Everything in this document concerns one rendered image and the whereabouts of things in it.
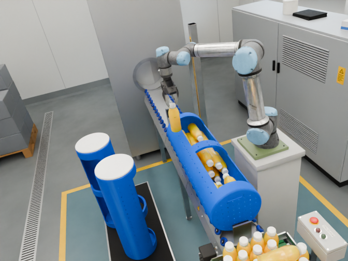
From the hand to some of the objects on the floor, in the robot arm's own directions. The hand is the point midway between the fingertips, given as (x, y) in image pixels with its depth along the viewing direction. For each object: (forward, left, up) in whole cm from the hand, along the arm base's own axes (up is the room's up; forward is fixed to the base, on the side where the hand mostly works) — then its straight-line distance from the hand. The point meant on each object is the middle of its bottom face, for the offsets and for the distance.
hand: (172, 104), depth 182 cm
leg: (-7, -35, -144) cm, 148 cm away
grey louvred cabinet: (-182, -104, -144) cm, 255 cm away
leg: (-15, -133, -144) cm, 197 cm away
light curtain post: (-50, -76, -144) cm, 170 cm away
